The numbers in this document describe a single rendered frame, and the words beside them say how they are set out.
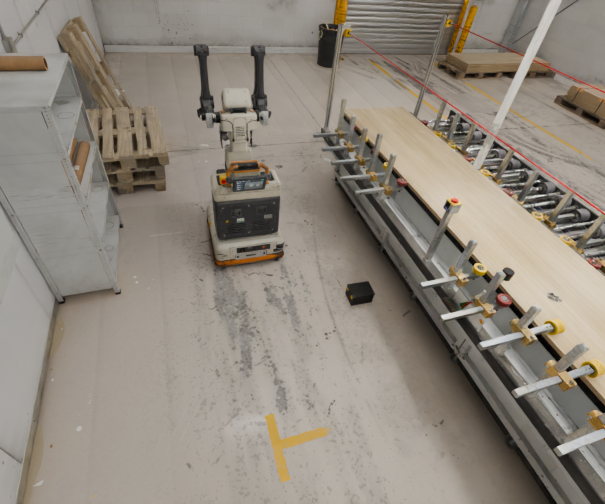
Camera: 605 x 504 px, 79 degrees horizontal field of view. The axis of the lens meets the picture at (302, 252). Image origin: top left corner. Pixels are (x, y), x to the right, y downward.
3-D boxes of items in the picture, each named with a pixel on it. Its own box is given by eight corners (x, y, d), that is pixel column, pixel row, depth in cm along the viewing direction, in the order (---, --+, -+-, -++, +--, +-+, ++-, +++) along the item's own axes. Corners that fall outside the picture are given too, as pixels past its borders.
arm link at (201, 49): (194, 45, 261) (208, 45, 264) (193, 43, 272) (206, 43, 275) (201, 110, 287) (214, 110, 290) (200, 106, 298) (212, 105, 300)
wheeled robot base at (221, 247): (284, 259, 342) (286, 239, 325) (215, 269, 324) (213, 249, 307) (268, 215, 387) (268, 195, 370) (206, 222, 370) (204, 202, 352)
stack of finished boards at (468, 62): (547, 70, 860) (552, 62, 849) (465, 72, 787) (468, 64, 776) (524, 60, 911) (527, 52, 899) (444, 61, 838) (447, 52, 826)
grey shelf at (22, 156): (59, 304, 287) (-55, 109, 181) (72, 231, 348) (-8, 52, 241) (120, 294, 300) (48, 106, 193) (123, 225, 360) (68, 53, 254)
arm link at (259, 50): (254, 46, 274) (267, 46, 277) (250, 44, 284) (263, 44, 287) (255, 108, 299) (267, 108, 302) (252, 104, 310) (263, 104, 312)
